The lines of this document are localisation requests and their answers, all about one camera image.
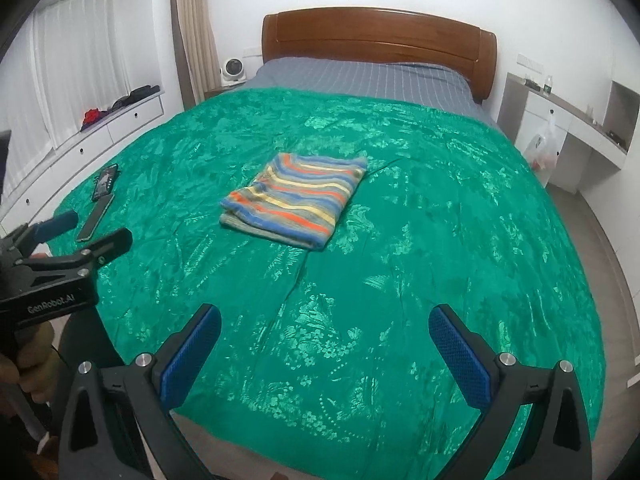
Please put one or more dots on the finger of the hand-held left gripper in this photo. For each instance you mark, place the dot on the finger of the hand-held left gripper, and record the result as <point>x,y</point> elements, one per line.
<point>107,246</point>
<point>55,225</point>

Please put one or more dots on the green bottle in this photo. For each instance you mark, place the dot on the green bottle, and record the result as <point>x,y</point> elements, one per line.
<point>547,86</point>

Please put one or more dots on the black clothes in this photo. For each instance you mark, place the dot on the black clothes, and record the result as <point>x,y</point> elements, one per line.
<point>135,96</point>

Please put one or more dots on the wooden nightstand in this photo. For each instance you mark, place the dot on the wooden nightstand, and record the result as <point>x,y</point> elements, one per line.
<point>220,92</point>

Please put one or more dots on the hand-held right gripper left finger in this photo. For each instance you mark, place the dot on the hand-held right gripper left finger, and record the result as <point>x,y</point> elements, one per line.
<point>192,355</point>

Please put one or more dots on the black cased smartphone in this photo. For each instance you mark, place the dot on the black cased smartphone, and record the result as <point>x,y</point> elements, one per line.
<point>106,182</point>

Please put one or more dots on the red cloth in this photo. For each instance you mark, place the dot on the red cloth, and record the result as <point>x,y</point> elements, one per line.
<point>91,116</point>

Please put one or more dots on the green floral blanket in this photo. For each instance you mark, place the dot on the green floral blanket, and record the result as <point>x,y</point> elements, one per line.
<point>375,285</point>

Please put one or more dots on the small white fan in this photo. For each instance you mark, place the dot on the small white fan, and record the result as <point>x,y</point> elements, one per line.
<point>232,69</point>

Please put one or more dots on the grey striped bed sheet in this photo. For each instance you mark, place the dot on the grey striped bed sheet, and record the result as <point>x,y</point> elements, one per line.
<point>365,77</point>

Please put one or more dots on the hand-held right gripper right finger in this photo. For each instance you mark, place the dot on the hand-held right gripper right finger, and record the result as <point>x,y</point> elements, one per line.
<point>460,360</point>

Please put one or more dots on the white built-in desk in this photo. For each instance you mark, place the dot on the white built-in desk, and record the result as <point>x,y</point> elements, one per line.
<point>540,105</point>

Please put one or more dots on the white drawer bench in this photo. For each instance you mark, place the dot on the white drawer bench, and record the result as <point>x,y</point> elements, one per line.
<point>130,122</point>

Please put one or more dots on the striped knit sweater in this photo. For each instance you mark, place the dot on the striped knit sweater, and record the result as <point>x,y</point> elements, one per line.
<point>295,195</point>

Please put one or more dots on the beige curtain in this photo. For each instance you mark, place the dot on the beige curtain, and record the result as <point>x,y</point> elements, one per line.
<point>195,35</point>

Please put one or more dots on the wooden headboard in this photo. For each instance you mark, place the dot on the wooden headboard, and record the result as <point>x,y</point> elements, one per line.
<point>375,35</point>

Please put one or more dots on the person's left hand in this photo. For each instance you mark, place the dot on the person's left hand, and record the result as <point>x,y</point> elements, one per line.
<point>42,355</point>

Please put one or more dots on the clear plastic bag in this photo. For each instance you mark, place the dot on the clear plastic bag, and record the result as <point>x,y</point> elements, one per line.
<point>545,145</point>

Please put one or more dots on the white sheer curtain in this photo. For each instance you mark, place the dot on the white sheer curtain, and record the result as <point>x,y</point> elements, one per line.
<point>80,60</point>

